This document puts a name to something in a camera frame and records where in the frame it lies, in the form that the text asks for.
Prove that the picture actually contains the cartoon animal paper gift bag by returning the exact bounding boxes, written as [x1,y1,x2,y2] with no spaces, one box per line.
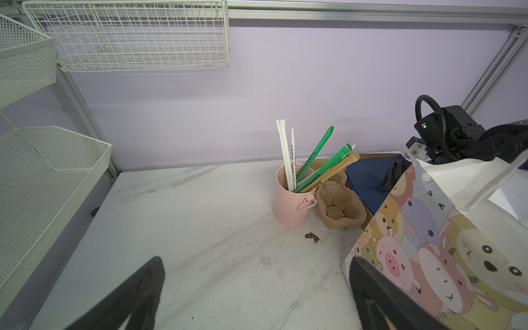
[342,152,527,329]

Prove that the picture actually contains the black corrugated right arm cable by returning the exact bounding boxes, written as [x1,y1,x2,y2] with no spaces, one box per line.
[414,94,528,162]

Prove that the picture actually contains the green wrapped straw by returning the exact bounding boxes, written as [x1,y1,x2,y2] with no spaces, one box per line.
[297,126,334,184]
[294,144,356,193]

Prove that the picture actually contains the white mesh two-tier shelf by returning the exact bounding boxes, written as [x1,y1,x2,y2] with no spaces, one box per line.
[1,16,112,311]

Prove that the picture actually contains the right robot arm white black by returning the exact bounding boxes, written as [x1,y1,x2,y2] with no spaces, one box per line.
[415,105,527,164]

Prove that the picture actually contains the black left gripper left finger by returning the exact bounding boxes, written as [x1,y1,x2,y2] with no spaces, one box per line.
[67,257,165,329]

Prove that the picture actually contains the white wire basket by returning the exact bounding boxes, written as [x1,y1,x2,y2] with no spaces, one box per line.
[22,1,230,73]

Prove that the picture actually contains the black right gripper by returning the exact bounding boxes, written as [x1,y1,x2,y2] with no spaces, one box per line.
[378,105,485,193]

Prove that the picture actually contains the cardboard box of blue napkins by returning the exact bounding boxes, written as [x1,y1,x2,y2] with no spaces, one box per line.
[346,153,407,234]

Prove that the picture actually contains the stacked brown pulp cup carriers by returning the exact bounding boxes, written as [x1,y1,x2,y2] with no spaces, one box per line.
[315,170,367,228]

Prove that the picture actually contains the white wrapped straw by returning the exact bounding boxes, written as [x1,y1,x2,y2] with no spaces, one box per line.
[276,120,294,192]

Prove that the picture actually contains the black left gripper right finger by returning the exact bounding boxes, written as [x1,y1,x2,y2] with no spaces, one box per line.
[349,257,446,329]

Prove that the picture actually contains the brown paper wrapped straw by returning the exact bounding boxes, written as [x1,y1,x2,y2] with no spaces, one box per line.
[301,152,360,193]

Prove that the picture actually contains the pink metal straw bucket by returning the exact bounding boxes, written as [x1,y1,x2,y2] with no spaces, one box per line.
[272,166,318,228]

